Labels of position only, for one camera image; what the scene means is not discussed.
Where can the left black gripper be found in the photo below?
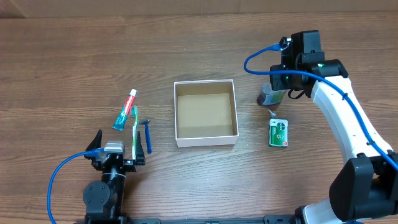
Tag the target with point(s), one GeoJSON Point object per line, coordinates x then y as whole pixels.
{"type": "Point", "coordinates": [116, 162]}

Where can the white cardboard box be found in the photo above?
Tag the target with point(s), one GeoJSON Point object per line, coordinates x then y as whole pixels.
{"type": "Point", "coordinates": [205, 113]}

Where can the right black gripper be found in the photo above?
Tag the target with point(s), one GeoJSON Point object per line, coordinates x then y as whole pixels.
{"type": "Point", "coordinates": [277, 82]}

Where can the clear soap pump bottle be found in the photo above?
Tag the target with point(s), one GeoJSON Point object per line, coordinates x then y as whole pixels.
{"type": "Point", "coordinates": [269, 97]}

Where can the blue disposable razor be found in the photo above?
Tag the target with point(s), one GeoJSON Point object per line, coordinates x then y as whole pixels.
{"type": "Point", "coordinates": [147, 134]}

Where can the green white packet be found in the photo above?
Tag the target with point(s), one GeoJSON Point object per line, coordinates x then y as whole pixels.
{"type": "Point", "coordinates": [278, 131]}

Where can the red green toothpaste tube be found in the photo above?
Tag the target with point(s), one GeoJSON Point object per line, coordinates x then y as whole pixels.
{"type": "Point", "coordinates": [126, 109]}

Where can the green white toothbrush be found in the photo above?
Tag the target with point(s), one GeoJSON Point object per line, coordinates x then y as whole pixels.
{"type": "Point", "coordinates": [134, 114]}

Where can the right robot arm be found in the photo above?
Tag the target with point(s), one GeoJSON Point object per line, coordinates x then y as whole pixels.
{"type": "Point", "coordinates": [366, 187]}

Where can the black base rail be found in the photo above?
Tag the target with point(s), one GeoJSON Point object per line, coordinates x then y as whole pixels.
{"type": "Point", "coordinates": [267, 219]}

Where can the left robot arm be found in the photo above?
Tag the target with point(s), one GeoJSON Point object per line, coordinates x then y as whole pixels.
{"type": "Point", "coordinates": [104, 198]}

